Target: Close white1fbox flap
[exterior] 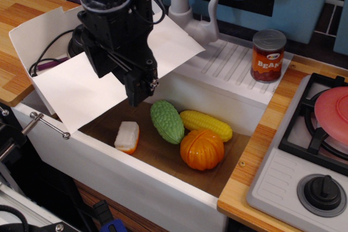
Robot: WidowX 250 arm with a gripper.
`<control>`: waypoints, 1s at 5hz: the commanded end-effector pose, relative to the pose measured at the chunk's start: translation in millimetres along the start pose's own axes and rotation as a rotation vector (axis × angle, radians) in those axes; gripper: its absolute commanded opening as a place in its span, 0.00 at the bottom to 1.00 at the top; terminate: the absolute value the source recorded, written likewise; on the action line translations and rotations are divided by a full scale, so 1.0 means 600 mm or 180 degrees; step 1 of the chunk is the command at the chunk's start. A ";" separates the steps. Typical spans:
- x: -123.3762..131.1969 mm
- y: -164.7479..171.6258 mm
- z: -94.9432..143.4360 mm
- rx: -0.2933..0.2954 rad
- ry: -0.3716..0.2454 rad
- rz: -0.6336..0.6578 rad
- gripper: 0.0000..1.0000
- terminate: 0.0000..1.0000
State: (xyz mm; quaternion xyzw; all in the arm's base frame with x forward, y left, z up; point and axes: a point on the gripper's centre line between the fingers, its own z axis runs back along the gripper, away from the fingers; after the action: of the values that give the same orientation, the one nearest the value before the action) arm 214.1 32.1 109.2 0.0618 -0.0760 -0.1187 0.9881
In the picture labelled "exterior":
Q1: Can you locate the grey toy stove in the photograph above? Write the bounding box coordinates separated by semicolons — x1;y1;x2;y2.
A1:
246;72;348;232

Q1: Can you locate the orange beans can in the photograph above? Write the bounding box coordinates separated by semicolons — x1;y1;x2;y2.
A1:
250;29;287;83

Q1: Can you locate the black stove knob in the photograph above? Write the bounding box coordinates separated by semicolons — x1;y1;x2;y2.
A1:
297;174;347;218

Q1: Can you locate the white toy sink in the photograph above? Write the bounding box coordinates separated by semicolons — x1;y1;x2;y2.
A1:
13;35;278;231

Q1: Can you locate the white orange toy sushi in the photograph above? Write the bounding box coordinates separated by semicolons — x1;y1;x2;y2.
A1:
114;121;140;154

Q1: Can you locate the black stove grate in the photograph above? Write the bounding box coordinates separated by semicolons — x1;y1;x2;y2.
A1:
278;73;347;175

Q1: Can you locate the white face mask box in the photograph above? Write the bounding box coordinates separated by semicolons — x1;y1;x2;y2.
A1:
9;7;204;133

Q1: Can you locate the orange toy pumpkin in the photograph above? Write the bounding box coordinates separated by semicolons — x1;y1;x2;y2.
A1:
180;129;225;171

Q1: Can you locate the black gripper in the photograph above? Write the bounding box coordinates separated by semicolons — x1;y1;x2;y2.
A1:
78;0;158;107

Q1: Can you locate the black camera in box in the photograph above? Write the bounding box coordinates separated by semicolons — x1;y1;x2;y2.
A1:
67;24;89;58

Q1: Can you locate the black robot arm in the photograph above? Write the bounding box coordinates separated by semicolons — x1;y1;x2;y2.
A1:
78;0;158;106

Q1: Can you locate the pink pot lid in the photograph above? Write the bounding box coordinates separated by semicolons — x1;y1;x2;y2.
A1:
314;86;347;146

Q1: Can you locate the green toy bitter gourd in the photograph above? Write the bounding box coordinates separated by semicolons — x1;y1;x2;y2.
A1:
150;100;184;145

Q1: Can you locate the silver towel bar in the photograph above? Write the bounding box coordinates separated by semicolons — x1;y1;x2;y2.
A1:
21;112;71;140

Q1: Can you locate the grey toy faucet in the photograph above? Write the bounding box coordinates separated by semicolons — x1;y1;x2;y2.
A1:
167;0;220;45

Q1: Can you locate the black cable in box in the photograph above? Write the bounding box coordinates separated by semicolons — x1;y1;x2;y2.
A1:
28;29;74;77

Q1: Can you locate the blue black clamp handle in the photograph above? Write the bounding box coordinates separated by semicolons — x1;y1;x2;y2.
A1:
92;200;127;232

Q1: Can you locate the yellow toy corn cob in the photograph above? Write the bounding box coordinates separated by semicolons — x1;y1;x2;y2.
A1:
179;110;233;142

